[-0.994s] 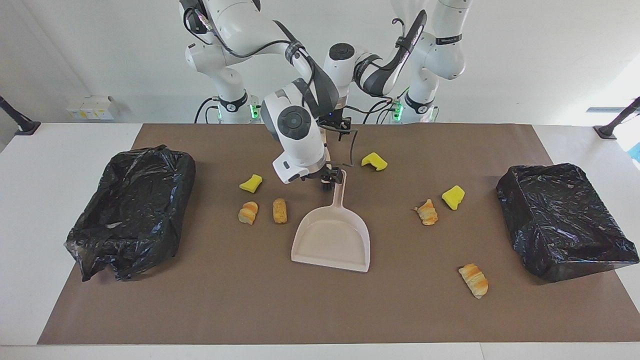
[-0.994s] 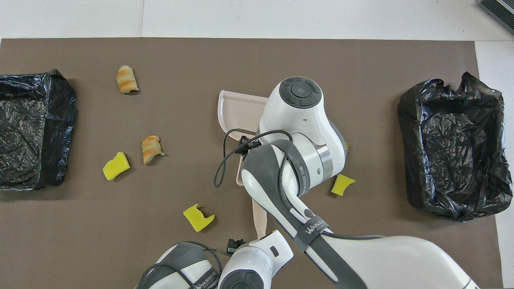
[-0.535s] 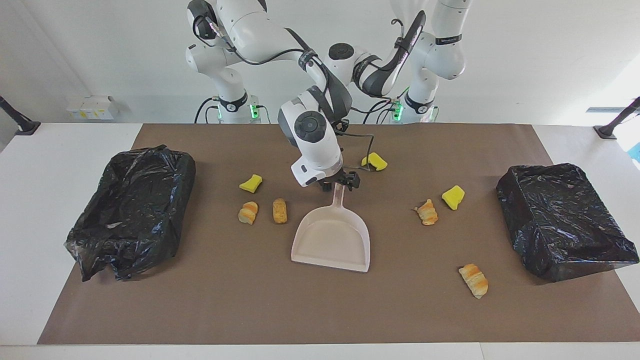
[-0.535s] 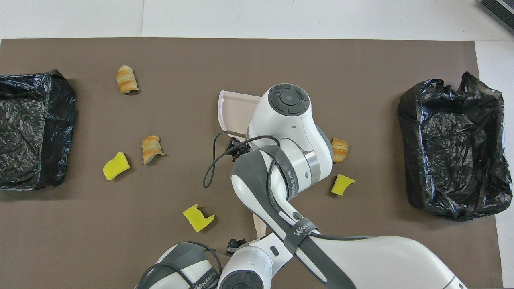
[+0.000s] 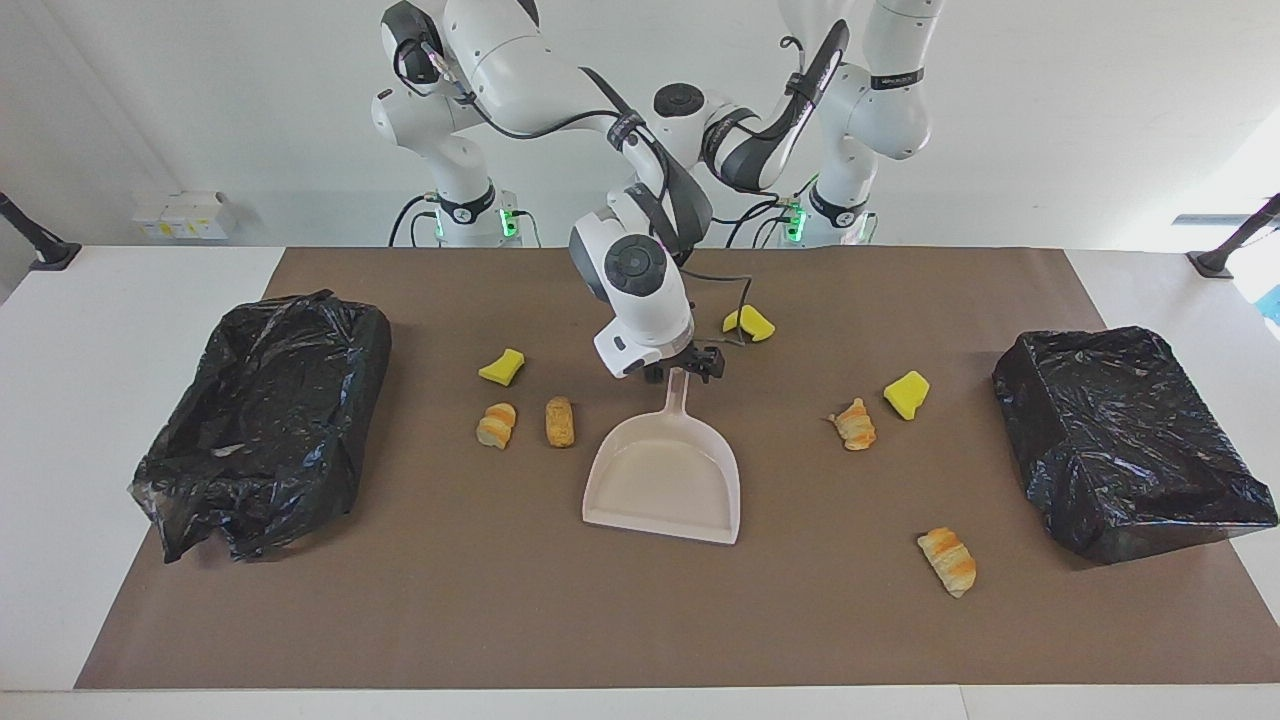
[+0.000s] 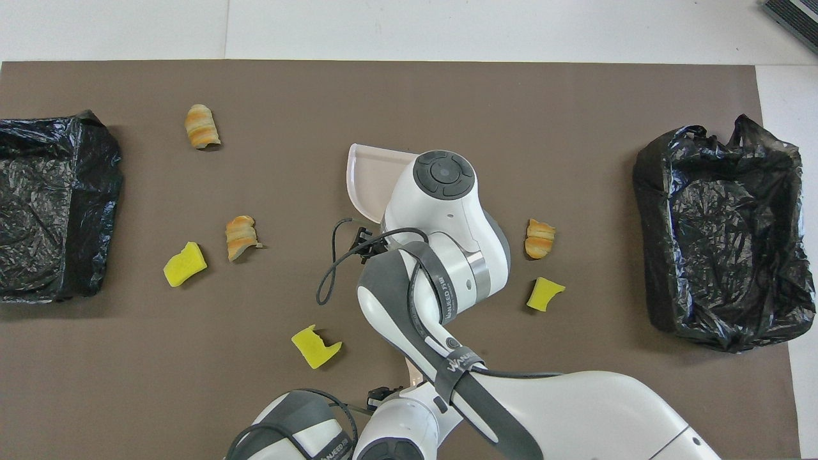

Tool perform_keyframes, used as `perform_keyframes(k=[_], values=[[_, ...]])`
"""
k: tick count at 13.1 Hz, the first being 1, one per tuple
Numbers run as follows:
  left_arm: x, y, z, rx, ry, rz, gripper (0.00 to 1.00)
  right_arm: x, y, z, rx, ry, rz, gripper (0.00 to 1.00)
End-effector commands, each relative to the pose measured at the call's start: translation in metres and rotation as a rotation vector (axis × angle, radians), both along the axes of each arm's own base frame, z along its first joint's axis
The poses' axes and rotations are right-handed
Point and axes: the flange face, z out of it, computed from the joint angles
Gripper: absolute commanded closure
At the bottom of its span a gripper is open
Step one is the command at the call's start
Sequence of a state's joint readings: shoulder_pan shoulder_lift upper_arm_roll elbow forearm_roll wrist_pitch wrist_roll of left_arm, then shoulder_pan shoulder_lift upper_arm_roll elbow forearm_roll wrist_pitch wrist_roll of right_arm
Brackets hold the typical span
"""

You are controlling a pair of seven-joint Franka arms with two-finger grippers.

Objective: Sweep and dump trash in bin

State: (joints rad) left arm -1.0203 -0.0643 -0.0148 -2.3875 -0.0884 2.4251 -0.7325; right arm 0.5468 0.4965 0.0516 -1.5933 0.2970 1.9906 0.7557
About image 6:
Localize brown table mat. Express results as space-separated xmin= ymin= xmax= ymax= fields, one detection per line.
xmin=0 ymin=60 xmax=803 ymax=460

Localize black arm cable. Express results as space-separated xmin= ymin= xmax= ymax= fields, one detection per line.
xmin=227 ymin=388 xmax=359 ymax=460
xmin=316 ymin=218 xmax=563 ymax=384

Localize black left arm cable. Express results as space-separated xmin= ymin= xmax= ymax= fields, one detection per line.
xmin=227 ymin=388 xmax=359 ymax=460

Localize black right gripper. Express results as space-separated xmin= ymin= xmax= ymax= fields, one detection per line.
xmin=353 ymin=227 xmax=387 ymax=264

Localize notched yellow sponge piece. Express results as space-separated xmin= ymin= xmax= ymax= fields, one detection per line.
xmin=291 ymin=324 xmax=343 ymax=370
xmin=526 ymin=276 xmax=566 ymax=313

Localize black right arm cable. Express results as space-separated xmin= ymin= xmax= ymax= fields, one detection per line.
xmin=316 ymin=218 xmax=563 ymax=384

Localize striped croissant piece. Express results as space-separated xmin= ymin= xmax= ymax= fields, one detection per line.
xmin=525 ymin=218 xmax=557 ymax=260
xmin=185 ymin=103 xmax=222 ymax=150
xmin=225 ymin=215 xmax=261 ymax=263

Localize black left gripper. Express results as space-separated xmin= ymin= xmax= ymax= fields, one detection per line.
xmin=366 ymin=385 xmax=405 ymax=411

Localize grey ribbed device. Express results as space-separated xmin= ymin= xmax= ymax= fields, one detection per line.
xmin=759 ymin=0 xmax=818 ymax=55

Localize black bag lined bin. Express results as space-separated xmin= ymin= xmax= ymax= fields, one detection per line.
xmin=633 ymin=114 xmax=818 ymax=353
xmin=0 ymin=110 xmax=125 ymax=304

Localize beige plastic dustpan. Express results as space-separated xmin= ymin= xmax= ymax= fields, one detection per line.
xmin=346 ymin=143 xmax=422 ymax=226

